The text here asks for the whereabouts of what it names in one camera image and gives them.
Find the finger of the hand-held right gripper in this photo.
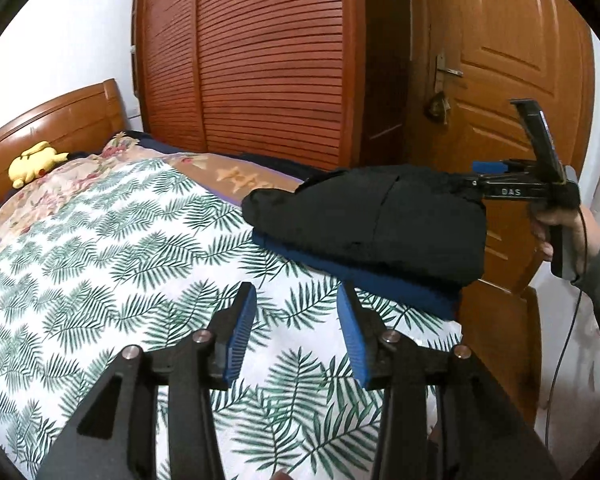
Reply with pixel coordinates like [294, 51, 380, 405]
[467, 175, 538, 202]
[472, 159, 533, 175]

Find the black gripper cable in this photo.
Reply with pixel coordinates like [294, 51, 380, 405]
[545, 205, 588, 441]

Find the yellow plush toy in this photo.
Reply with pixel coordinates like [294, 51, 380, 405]
[8, 141, 70, 189]

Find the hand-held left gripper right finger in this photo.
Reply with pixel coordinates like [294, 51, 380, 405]
[336, 281, 563, 480]

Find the leaf print blanket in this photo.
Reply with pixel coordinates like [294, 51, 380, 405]
[0, 157, 463, 480]

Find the wooden bed headboard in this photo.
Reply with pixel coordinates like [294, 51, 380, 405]
[0, 78, 131, 208]

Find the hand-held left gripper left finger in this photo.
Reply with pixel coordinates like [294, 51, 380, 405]
[37, 281, 258, 480]

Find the wooden door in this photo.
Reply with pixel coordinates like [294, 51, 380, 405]
[405, 0, 596, 296]

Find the folded navy blue cloth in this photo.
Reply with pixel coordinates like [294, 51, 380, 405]
[252, 232, 461, 321]

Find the black buttoned coat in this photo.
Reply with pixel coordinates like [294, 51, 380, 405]
[241, 164, 488, 291]

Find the wooden bed footboard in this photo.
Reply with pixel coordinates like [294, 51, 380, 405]
[457, 280, 541, 428]

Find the floral quilt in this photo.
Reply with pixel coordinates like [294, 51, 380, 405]
[0, 132, 181, 256]

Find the orange patterned blanket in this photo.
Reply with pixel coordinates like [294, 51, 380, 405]
[172, 152, 306, 201]

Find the wooden slatted wardrobe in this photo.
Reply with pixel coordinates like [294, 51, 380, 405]
[130, 0, 411, 171]

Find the person's right hand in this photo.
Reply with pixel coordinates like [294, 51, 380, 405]
[530, 205, 600, 272]

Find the metal door handle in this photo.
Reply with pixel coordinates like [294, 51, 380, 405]
[427, 52, 465, 121]

